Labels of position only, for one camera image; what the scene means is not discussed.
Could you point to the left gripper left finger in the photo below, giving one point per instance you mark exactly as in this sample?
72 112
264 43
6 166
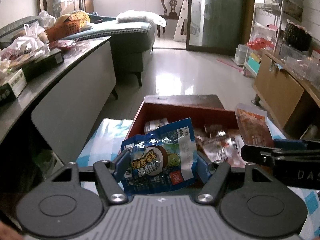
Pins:
107 174

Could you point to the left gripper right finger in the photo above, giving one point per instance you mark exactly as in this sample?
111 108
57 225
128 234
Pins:
218 179

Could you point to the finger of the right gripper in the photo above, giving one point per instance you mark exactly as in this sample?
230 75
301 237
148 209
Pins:
287 144
268 156

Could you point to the brown vacuum meat packet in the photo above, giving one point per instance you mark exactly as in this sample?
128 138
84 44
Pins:
220 144

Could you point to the orange barcode snack packet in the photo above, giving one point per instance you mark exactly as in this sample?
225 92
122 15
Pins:
253 126

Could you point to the blue cartoon snack bag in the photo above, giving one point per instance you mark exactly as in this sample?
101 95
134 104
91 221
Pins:
162 160

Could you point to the white boxed snack pack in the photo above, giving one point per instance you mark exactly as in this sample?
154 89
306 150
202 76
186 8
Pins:
154 124

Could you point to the blue white checkered tablecloth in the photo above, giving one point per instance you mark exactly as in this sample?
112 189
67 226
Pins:
105 143

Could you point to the wooden sideboard cabinet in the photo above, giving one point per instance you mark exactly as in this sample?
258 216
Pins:
293 104

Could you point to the red cardboard box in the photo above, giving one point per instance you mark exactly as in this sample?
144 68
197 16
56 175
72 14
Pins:
199 116

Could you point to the dark wooden stool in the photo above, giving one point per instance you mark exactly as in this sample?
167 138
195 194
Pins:
208 101

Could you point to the grey white side cabinet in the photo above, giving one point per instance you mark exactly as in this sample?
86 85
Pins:
59 108

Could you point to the clear plastic tray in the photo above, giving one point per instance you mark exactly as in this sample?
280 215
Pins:
303 67

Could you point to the black box on cabinet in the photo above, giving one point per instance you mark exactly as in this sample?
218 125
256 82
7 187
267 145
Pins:
43 64

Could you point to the white rolling cart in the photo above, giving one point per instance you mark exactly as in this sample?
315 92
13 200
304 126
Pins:
267 25

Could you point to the green grey sofa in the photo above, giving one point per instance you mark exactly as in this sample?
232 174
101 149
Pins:
131 42

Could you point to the orange plastic basket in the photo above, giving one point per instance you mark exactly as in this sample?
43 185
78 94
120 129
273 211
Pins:
67 24

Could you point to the white blanket on sofa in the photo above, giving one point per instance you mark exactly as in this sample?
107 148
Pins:
141 16

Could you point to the dark wooden chair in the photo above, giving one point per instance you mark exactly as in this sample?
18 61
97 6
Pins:
172 13

